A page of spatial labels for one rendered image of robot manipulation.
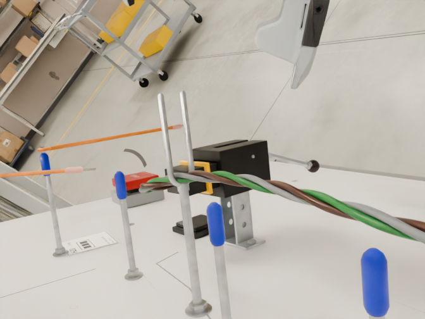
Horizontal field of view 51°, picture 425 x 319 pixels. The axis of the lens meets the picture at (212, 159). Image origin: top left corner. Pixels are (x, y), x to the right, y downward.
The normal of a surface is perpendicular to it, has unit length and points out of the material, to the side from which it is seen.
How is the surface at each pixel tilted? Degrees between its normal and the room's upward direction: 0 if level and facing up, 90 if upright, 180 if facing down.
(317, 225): 47
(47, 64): 90
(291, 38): 76
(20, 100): 90
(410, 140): 0
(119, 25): 90
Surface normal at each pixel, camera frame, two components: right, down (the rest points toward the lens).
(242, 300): -0.11, -0.98
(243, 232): 0.62, 0.06
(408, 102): -0.69, -0.54
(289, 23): -0.11, 0.45
